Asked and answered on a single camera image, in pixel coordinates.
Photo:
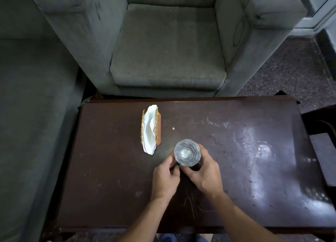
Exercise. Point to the person's left hand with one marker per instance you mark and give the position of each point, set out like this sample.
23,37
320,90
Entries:
164,181

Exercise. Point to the grey fabric armchair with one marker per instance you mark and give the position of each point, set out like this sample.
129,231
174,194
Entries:
168,47

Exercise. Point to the person's right thumb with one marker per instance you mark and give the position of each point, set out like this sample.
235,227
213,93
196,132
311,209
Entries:
189,171

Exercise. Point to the white door frame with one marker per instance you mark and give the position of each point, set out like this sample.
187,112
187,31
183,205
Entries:
316,16

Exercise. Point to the person's blue jeans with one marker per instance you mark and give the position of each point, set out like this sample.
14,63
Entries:
181,238

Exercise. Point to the person's left thumb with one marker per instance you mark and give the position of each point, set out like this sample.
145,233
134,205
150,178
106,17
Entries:
175,171

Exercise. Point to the person's left forearm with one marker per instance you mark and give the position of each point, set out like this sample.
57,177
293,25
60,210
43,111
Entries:
147,220

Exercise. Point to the grey fabric sofa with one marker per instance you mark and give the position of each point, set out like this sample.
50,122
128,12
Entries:
34,113

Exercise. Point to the clear drinking glass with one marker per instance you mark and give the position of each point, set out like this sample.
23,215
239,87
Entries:
187,153

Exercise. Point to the white paper napkin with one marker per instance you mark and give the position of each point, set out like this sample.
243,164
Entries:
148,131

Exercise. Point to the person's right hand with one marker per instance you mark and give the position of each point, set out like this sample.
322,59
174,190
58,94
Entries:
206,177

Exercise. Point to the person's right forearm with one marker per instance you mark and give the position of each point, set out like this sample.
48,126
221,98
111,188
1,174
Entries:
238,218

